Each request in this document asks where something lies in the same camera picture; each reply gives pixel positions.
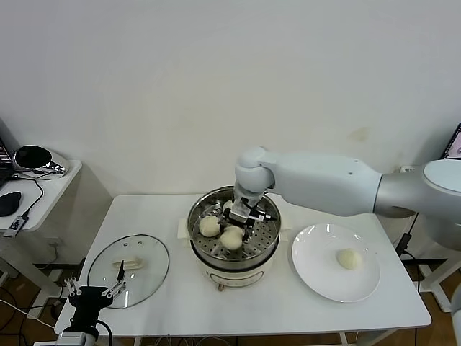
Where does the black adapter cable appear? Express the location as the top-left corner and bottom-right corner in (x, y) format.
(10, 174), (45, 219)

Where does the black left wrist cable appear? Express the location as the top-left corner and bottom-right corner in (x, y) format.
(95, 319), (113, 346)

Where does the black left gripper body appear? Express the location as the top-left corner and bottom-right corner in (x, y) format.
(68, 285), (109, 327)

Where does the dark laptop with lit screen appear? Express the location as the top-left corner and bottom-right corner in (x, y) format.
(441, 122), (461, 159)

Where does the glass lid with cream handle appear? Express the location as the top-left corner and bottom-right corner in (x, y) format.
(88, 234), (170, 309)

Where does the shiny chrome dome device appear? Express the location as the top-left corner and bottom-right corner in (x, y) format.
(13, 144), (70, 177)

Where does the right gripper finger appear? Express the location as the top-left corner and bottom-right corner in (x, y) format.
(217, 211), (233, 234)
(241, 221), (256, 243)

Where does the steel perforated steamer basket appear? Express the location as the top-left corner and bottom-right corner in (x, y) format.
(187, 186), (282, 270)

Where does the cream electric cooker base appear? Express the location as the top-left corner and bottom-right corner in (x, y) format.
(177, 215), (291, 292)

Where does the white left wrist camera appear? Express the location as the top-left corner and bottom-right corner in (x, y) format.
(56, 332), (86, 346)

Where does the white side table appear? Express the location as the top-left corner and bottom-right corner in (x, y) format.
(0, 158), (112, 300)

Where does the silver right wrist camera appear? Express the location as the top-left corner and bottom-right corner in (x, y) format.
(229, 203), (252, 222)

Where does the grey charger cable with adapter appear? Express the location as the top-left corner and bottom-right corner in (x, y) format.
(395, 212), (421, 255)

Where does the grey usb adapter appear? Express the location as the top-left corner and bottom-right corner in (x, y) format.
(2, 215), (30, 238)

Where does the black computer mouse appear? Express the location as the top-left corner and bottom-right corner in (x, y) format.
(0, 191), (22, 217)

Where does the white round plate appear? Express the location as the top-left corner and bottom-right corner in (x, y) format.
(291, 223), (382, 303)

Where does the laptop with grey lid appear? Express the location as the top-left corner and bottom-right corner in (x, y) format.
(0, 117), (19, 188)

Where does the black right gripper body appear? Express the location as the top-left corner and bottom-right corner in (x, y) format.
(228, 194), (262, 226)

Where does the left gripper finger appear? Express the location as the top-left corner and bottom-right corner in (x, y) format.
(102, 259), (127, 298)
(63, 275), (81, 297)

